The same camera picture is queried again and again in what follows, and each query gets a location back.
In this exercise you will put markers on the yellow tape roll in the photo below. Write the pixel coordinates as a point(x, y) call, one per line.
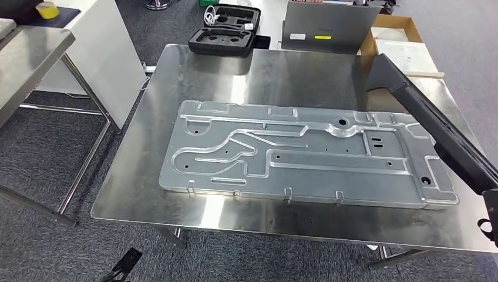
point(47, 11)

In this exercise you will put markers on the round chrome base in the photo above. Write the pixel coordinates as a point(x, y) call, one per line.
point(157, 4)

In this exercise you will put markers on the brown cardboard box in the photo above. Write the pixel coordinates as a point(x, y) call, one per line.
point(413, 28)

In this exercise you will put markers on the pale grey panel board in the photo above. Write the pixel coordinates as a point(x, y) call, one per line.
point(105, 58)

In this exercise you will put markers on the white sheet in cardboard box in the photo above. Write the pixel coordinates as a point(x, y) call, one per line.
point(389, 34)

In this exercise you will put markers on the grey laptop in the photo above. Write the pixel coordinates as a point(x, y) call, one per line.
point(330, 23)

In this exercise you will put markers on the black plastic car part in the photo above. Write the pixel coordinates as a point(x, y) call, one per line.
point(428, 116)

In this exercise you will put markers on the small black block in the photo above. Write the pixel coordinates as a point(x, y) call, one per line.
point(262, 42)

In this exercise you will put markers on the black equipment behind laptop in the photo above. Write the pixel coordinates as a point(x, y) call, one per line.
point(383, 6)

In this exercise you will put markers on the stainless steel workbench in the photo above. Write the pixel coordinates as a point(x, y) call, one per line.
point(272, 78)

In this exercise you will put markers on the stamped grey metal panel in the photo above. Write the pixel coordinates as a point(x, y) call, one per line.
point(311, 175)

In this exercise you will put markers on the black foam-lined carry case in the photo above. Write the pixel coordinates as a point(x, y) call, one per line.
point(221, 41)

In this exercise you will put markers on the white foam board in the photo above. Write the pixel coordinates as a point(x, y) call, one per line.
point(408, 56)

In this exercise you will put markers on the stainless steel side table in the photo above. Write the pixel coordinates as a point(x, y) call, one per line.
point(23, 66)

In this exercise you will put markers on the dark blue mat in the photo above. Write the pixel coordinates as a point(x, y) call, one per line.
point(66, 17)

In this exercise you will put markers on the green box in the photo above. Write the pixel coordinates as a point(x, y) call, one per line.
point(208, 2)

